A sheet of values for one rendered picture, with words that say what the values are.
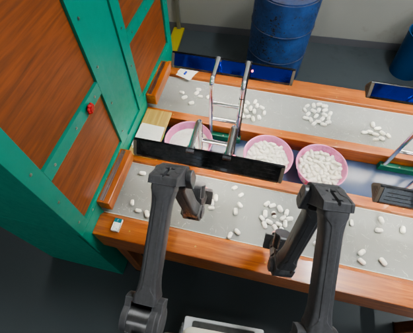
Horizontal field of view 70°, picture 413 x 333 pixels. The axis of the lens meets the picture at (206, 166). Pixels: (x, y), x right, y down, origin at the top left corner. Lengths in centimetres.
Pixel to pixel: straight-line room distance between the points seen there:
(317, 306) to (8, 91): 94
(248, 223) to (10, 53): 111
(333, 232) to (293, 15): 210
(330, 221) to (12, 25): 91
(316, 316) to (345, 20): 318
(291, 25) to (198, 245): 193
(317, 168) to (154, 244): 113
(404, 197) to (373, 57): 261
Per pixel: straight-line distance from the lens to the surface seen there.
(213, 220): 144
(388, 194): 130
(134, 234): 143
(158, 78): 185
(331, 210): 75
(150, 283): 80
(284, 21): 266
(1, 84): 93
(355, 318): 229
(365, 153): 182
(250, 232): 144
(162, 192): 75
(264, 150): 166
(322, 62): 351
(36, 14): 102
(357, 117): 199
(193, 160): 120
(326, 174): 167
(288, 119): 183
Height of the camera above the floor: 209
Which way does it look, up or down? 59 degrees down
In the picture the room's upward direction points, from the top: straight up
